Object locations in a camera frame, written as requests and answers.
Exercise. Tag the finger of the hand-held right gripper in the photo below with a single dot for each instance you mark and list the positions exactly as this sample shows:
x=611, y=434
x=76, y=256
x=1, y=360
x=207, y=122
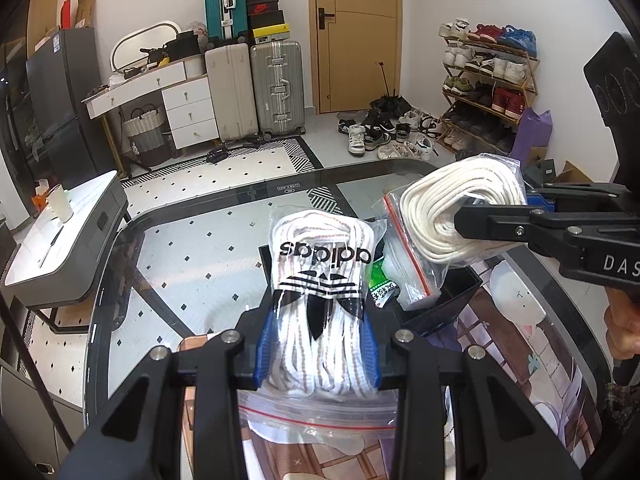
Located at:
x=575, y=196
x=505, y=225

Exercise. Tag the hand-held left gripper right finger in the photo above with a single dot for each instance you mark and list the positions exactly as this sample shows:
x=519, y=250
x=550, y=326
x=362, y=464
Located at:
x=372, y=355

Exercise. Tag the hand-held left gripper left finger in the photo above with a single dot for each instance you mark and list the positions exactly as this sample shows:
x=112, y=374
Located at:
x=265, y=350

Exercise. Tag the white laces printed bag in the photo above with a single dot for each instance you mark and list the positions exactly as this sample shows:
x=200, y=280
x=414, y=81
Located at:
x=320, y=350

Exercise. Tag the green white packet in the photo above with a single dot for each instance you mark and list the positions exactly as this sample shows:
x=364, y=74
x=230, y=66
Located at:
x=382, y=285

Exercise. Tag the person's right hand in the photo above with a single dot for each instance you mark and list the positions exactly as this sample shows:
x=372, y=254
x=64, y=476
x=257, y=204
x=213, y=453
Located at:
x=625, y=330

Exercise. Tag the open cardboard box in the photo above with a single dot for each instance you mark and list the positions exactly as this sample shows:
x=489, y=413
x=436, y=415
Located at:
x=570, y=172

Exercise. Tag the purple bag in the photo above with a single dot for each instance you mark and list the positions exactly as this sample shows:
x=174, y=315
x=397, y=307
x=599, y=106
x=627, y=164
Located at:
x=532, y=135

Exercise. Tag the printed table mat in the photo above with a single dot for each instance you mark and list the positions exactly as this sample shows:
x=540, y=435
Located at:
x=510, y=360

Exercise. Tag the wooden shoe rack with shoes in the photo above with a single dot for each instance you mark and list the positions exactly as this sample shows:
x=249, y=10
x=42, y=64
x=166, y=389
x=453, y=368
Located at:
x=487, y=67

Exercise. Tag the pile of shoes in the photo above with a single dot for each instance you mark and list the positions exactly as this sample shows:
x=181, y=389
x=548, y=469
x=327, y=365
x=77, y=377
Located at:
x=390, y=132

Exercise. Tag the black umbrella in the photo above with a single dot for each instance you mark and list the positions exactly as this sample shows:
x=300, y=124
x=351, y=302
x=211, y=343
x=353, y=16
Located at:
x=390, y=102

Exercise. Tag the glass table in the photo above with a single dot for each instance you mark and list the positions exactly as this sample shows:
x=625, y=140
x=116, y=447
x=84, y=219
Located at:
x=200, y=185

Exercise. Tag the white low cabinet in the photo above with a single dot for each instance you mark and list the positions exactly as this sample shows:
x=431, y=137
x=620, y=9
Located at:
x=65, y=250

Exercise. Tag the wooden door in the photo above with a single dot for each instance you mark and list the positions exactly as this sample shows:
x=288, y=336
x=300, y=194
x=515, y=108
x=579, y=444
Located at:
x=360, y=50

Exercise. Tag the woven basket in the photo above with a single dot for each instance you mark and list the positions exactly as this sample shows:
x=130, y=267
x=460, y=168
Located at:
x=147, y=135

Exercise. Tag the white vanity dresser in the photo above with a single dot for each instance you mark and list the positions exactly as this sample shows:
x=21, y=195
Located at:
x=190, y=110

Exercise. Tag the white jug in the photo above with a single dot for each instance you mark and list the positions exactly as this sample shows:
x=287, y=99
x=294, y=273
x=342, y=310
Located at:
x=57, y=205

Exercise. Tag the cream suitcase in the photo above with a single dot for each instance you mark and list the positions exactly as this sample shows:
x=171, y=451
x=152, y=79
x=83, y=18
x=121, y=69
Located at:
x=231, y=92

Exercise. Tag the silver suitcase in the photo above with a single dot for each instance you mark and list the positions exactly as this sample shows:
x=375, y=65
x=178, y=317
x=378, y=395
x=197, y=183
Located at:
x=277, y=87

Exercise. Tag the yellow black shoe box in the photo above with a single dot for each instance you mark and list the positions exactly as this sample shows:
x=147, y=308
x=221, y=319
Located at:
x=271, y=34

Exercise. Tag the dark grey fridge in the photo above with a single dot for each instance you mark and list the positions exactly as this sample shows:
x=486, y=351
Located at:
x=65, y=110

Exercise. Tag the black bag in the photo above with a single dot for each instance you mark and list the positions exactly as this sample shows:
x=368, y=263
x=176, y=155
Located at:
x=182, y=46

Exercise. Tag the red black shoe box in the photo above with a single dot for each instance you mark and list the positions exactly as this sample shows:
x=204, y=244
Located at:
x=265, y=8

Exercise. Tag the oval mirror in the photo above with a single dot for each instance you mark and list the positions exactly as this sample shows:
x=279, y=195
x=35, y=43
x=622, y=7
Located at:
x=140, y=45

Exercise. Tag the teal suitcase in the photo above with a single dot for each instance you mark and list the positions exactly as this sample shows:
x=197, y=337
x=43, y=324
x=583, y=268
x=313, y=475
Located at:
x=225, y=5

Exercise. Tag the cardboard boxes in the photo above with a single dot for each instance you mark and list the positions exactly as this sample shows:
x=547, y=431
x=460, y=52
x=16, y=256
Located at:
x=65, y=15

